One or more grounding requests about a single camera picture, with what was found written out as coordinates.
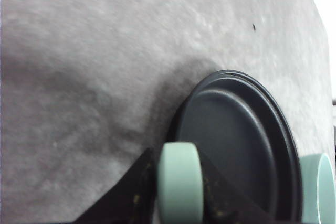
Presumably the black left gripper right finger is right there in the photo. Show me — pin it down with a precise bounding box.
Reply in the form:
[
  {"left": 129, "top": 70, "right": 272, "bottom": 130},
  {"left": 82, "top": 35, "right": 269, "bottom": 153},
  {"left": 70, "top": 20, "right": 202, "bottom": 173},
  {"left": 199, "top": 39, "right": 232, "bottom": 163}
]
[{"left": 198, "top": 151, "right": 276, "bottom": 223}]

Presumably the teal green pan handle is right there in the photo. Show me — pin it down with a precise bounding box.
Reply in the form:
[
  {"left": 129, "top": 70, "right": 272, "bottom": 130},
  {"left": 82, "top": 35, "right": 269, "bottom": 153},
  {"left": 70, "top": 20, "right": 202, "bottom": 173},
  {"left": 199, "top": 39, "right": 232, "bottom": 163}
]
[{"left": 157, "top": 142, "right": 204, "bottom": 223}]

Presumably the teal green bowl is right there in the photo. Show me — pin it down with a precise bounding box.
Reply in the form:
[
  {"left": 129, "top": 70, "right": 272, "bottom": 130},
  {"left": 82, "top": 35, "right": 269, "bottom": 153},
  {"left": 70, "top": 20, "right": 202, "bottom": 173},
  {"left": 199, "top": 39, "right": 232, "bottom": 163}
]
[{"left": 300, "top": 153, "right": 335, "bottom": 223}]

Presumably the black frying pan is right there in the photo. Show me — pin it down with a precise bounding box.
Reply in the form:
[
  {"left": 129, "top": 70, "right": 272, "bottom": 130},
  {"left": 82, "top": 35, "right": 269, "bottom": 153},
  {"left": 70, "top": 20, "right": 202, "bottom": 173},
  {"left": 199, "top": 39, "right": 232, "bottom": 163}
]
[{"left": 166, "top": 70, "right": 303, "bottom": 221}]

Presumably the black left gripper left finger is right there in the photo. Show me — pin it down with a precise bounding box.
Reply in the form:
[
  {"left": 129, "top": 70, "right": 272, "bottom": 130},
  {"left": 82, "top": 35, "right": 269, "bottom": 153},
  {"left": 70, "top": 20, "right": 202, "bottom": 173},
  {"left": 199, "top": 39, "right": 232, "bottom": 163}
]
[{"left": 74, "top": 148, "right": 156, "bottom": 223}]

